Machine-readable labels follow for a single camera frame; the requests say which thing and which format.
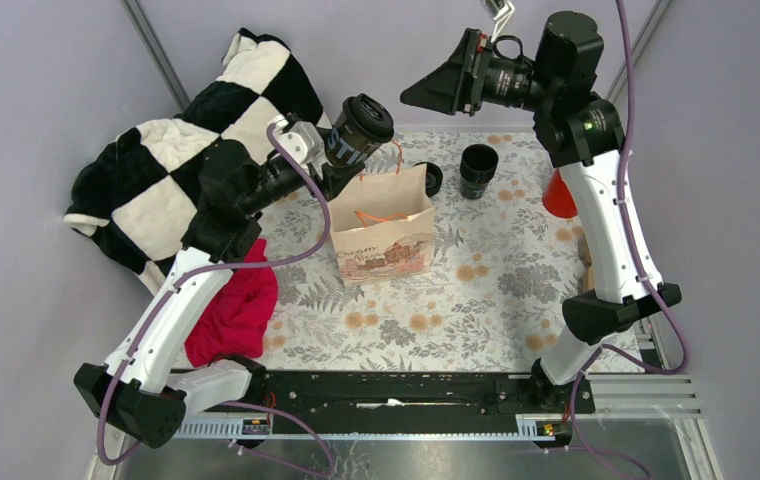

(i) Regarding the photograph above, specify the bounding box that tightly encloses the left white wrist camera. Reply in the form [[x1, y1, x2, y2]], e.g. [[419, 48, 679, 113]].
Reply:
[[268, 115, 324, 165]]

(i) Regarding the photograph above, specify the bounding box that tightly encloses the peach paper bag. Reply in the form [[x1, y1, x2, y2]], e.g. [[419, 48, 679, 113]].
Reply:
[[329, 143, 436, 287]]

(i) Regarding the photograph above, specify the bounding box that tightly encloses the black cup lid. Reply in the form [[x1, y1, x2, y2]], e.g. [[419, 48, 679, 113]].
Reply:
[[342, 93, 394, 144]]

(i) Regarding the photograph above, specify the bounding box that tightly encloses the purple cable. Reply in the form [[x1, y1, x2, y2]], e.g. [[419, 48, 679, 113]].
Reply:
[[568, 0, 691, 480], [96, 122, 338, 480]]

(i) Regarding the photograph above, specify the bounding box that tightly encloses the brown cardboard cup carrier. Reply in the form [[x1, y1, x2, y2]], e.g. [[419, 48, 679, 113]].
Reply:
[[578, 236, 595, 292]]

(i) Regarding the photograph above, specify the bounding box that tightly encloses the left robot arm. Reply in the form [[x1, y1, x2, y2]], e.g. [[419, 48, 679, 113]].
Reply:
[[74, 133, 365, 465]]

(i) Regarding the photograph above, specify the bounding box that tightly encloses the red cloth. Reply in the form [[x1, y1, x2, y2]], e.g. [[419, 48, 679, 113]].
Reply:
[[184, 267, 279, 367]]

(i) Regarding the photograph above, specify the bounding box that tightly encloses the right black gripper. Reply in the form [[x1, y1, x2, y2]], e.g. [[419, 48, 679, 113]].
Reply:
[[398, 29, 556, 118]]

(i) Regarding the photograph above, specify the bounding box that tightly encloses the black coffee cup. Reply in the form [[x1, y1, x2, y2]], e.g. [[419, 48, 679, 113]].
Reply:
[[321, 118, 386, 166]]

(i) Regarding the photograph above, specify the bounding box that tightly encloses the red cup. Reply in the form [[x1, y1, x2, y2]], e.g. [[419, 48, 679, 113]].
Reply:
[[542, 170, 578, 219]]

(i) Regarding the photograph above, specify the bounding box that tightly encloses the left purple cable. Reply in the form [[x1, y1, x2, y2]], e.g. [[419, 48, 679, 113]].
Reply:
[[96, 122, 338, 480]]

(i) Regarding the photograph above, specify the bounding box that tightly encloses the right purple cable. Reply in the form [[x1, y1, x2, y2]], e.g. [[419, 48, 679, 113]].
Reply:
[[568, 0, 691, 480]]

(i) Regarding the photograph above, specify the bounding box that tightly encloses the stack of black cups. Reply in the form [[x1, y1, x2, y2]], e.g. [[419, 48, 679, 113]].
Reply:
[[459, 144, 499, 200]]

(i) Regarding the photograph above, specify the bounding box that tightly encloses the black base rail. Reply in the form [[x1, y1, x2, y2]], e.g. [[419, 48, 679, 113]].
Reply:
[[204, 369, 597, 437]]

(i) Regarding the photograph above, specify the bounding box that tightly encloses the black white checkered blanket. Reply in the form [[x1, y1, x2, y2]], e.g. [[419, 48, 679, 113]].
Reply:
[[63, 28, 331, 294]]

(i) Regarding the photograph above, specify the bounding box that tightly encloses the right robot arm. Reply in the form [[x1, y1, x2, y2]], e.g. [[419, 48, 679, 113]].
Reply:
[[400, 11, 682, 412]]

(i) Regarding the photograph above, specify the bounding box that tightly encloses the stack of black lids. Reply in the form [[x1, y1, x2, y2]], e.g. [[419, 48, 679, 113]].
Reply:
[[424, 162, 444, 198]]

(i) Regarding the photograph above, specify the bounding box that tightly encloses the floral tablecloth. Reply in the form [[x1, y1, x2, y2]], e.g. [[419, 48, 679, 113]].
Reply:
[[261, 131, 585, 372]]

